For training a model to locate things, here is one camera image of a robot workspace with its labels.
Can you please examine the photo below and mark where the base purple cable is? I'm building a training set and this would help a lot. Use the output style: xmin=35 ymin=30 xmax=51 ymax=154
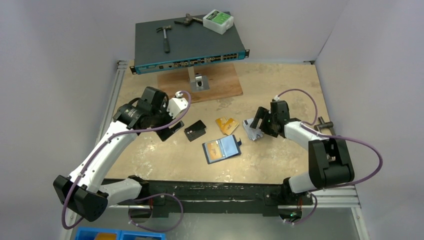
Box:
xmin=127 ymin=193 xmax=185 ymax=233

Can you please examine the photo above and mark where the metal door handle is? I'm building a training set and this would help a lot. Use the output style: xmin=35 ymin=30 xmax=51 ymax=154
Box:
xmin=313 ymin=116 xmax=335 ymax=135

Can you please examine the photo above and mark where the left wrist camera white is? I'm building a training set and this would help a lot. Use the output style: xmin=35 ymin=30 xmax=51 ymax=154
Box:
xmin=166 ymin=91 xmax=189 ymax=119

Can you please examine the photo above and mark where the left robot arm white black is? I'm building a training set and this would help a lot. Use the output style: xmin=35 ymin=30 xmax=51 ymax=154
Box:
xmin=53 ymin=86 xmax=192 ymax=229

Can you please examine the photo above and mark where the white green electrical box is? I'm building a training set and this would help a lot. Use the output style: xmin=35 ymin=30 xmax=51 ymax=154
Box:
xmin=202 ymin=9 xmax=234 ymax=35

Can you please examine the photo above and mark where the single gold credit card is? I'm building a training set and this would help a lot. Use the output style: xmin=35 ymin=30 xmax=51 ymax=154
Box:
xmin=206 ymin=140 xmax=224 ymax=161

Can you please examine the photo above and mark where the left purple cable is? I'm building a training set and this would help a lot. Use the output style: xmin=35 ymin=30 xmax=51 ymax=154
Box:
xmin=61 ymin=90 xmax=192 ymax=230

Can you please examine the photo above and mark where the metal stand bracket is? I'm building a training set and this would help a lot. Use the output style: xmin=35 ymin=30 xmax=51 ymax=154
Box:
xmin=187 ymin=66 xmax=210 ymax=93

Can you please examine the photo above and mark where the aluminium frame rail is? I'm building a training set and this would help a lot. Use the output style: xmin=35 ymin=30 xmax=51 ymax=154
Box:
xmin=67 ymin=185 xmax=362 ymax=210

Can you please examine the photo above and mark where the dark metal tool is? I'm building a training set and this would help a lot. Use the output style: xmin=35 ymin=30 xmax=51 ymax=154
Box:
xmin=174 ymin=13 xmax=203 ymax=26

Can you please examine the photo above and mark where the blue leather card holder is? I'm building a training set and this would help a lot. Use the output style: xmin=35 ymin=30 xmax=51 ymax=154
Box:
xmin=202 ymin=134 xmax=242 ymax=165

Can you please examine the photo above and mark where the blue plastic bin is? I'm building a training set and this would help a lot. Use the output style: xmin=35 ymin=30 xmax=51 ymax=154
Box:
xmin=73 ymin=227 xmax=167 ymax=240

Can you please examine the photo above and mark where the black credit card stack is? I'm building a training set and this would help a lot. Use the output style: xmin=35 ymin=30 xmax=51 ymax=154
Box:
xmin=184 ymin=120 xmax=207 ymax=142

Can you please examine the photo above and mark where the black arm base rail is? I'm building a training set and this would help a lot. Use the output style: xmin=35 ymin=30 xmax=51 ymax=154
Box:
xmin=118 ymin=180 xmax=313 ymax=218

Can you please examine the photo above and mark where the small black hammer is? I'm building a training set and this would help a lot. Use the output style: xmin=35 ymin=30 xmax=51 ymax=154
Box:
xmin=156 ymin=25 xmax=172 ymax=54

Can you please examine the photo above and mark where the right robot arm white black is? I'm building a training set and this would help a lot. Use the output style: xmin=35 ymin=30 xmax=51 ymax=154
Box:
xmin=250 ymin=100 xmax=355 ymax=204

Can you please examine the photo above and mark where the brown wooden board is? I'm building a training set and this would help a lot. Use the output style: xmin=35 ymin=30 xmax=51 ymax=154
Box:
xmin=157 ymin=63 xmax=243 ymax=103

